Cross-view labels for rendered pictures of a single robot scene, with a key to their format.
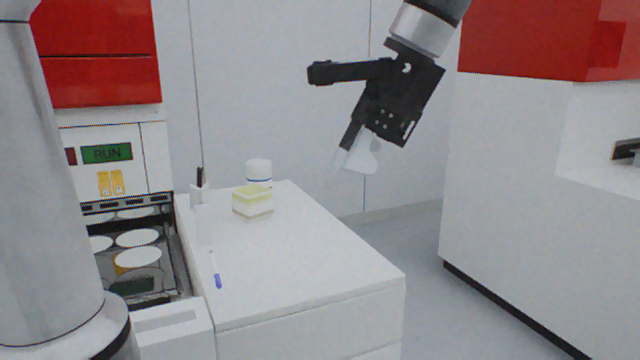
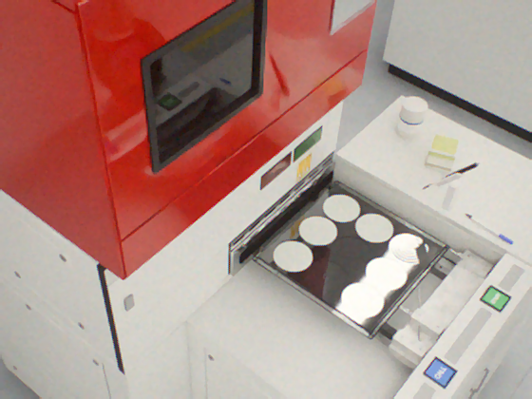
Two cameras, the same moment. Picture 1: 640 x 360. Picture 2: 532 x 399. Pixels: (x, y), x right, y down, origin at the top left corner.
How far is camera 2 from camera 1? 1.63 m
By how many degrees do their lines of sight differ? 39
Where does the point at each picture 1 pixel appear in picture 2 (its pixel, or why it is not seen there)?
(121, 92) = (343, 92)
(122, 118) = not seen: hidden behind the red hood
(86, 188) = (290, 180)
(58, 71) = (315, 100)
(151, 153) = (331, 126)
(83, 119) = not seen: hidden behind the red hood
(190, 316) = (517, 269)
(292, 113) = not seen: outside the picture
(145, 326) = (503, 285)
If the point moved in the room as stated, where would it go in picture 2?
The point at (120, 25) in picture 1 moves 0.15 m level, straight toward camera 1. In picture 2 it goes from (357, 34) to (414, 62)
